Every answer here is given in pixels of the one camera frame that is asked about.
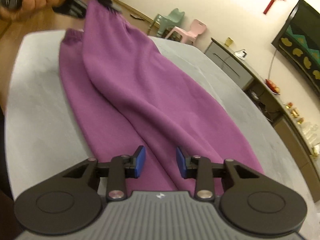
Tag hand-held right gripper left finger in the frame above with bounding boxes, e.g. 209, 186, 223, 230
54, 145, 146, 202

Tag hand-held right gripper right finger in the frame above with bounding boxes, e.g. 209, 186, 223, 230
176, 146, 269, 202

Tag purple pants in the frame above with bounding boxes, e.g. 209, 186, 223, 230
59, 0, 265, 197

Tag green plastic chair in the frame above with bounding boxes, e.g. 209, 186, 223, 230
147, 8, 185, 39

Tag pink plastic chair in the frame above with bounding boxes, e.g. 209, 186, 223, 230
172, 19, 207, 44

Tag long grey sideboard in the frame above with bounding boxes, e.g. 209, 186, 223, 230
204, 37, 320, 178

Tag red fruit plate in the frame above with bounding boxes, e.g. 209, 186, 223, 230
265, 79, 281, 95

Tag set of glass cups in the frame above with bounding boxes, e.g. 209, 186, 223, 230
301, 122, 320, 145

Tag television with patterned cover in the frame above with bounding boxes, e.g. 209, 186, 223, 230
271, 0, 320, 94

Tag television cable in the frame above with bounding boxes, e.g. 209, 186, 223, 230
267, 50, 278, 80

